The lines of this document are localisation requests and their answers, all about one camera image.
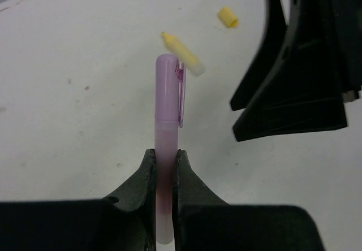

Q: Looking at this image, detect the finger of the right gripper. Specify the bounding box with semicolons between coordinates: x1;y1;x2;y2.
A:
232;0;347;141
230;0;287;111

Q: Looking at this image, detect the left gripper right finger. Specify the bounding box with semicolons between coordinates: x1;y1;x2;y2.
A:
172;150;228;250

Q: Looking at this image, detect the yellow pastel highlighter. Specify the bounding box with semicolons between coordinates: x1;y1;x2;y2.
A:
161;32;206;77

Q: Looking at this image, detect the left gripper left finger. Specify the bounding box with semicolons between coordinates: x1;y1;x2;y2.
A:
102;149;156;250

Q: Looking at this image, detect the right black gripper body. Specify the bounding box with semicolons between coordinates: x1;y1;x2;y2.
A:
288;0;362;103

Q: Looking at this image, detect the lilac pastel highlighter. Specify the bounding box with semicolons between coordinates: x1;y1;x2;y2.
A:
154;54;186;245

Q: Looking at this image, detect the yellow pen cap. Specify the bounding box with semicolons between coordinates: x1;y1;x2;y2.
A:
218;6;238;28

